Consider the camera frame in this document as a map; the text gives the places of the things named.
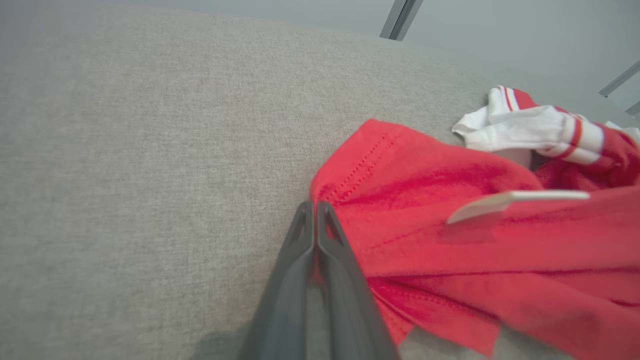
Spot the grey metal post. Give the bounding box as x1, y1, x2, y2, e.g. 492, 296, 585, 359
379, 0, 424, 42

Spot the grey fabric sofa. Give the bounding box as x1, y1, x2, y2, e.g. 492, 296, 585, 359
0, 0, 640, 360

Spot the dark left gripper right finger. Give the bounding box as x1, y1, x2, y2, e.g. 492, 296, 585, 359
316, 201, 401, 360

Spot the red shirt white striped trim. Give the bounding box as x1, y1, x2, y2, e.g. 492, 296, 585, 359
309, 86, 640, 360

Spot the dark grey frame bar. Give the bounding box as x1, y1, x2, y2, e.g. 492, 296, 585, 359
599, 61, 640, 119

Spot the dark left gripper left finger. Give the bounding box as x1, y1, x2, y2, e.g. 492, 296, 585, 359
239, 201, 317, 360

